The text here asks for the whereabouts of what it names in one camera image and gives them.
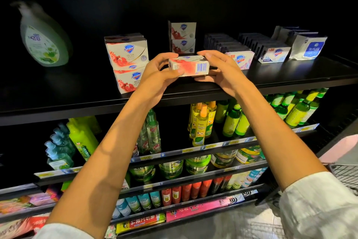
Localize person's left hand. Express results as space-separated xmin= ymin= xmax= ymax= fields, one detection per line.
xmin=134 ymin=53 xmax=184 ymax=108

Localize person's right hand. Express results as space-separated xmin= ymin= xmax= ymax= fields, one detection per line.
xmin=195 ymin=50 xmax=249 ymax=98

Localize white red printed soap box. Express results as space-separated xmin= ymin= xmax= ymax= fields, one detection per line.
xmin=169 ymin=55 xmax=211 ymax=77
xmin=104 ymin=33 xmax=144 ymax=42
xmin=105 ymin=39 xmax=150 ymax=71
xmin=113 ymin=65 xmax=148 ymax=95

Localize black store shelf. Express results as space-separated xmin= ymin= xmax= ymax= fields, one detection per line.
xmin=0 ymin=0 xmax=358 ymax=239
xmin=0 ymin=183 xmax=59 ymax=239

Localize pale green pump soap bottle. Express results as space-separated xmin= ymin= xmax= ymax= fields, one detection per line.
xmin=14 ymin=0 xmax=72 ymax=68

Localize black wire shopping cart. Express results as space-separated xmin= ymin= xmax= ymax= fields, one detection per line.
xmin=330 ymin=163 xmax=358 ymax=197

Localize person's left forearm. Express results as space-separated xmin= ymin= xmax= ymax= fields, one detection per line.
xmin=47 ymin=93 xmax=163 ymax=239

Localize person's right forearm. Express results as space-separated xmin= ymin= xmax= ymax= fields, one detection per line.
xmin=232 ymin=88 xmax=328 ymax=191

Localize row of white pink soap boxes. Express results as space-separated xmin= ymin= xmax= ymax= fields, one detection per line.
xmin=204 ymin=33 xmax=256 ymax=71

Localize row of white blue soap boxes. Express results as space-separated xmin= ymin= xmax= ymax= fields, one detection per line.
xmin=238 ymin=32 xmax=292 ymax=64

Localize clear green spray bottles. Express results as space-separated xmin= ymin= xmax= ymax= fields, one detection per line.
xmin=132 ymin=109 xmax=162 ymax=159

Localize row of white red soap boxes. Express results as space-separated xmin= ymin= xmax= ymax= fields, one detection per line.
xmin=168 ymin=21 xmax=197 ymax=55

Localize row of white upright packs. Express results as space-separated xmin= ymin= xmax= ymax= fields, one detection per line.
xmin=272 ymin=25 xmax=329 ymax=61

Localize green lidded wipe tub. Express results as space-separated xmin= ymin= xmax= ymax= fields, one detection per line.
xmin=130 ymin=165 xmax=156 ymax=185
xmin=159 ymin=160 xmax=184 ymax=180
xmin=185 ymin=155 xmax=211 ymax=176

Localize long pink packet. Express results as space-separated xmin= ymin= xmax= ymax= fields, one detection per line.
xmin=166 ymin=193 xmax=246 ymax=223

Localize yellow red packets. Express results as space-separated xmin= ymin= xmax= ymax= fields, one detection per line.
xmin=115 ymin=213 xmax=167 ymax=235

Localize red snack packet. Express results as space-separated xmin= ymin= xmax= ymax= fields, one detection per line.
xmin=25 ymin=215 xmax=51 ymax=234

